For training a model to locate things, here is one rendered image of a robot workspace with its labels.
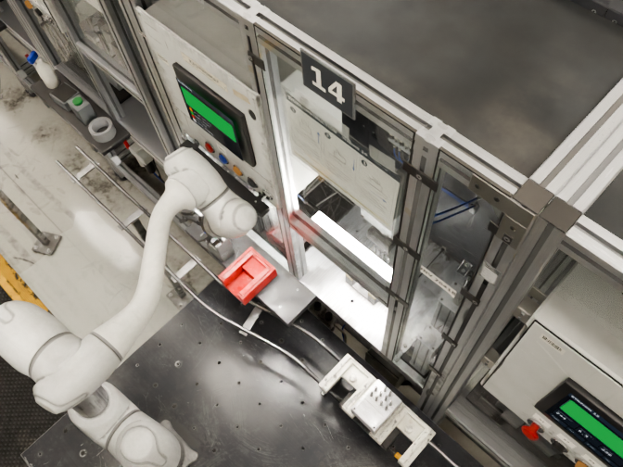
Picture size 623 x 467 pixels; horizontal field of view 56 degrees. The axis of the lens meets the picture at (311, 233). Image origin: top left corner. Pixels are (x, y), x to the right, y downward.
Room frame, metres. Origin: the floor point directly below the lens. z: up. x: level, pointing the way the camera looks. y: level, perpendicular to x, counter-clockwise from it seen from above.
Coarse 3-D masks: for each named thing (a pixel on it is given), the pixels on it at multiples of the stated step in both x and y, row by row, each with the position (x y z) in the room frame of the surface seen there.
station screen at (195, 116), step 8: (184, 88) 1.03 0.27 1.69; (200, 96) 0.98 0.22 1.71; (208, 104) 0.96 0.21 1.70; (192, 112) 1.04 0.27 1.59; (216, 112) 0.94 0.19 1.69; (200, 120) 1.01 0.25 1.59; (208, 120) 0.98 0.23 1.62; (232, 120) 0.90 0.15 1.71; (208, 128) 0.99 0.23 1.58; (216, 128) 0.96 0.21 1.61; (232, 128) 0.90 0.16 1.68; (216, 136) 0.97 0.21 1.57; (224, 136) 0.94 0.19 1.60; (224, 144) 0.95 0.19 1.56; (232, 144) 0.92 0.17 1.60; (232, 152) 0.93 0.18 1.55; (240, 152) 0.90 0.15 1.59
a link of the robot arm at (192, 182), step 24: (168, 168) 0.92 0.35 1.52; (192, 168) 0.92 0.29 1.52; (168, 192) 0.86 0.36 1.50; (192, 192) 0.86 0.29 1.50; (216, 192) 0.87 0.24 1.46; (168, 216) 0.80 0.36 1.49; (144, 264) 0.68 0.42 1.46; (144, 288) 0.62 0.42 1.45; (120, 312) 0.56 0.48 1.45; (144, 312) 0.56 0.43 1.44; (96, 336) 0.50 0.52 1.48; (120, 336) 0.50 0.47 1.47
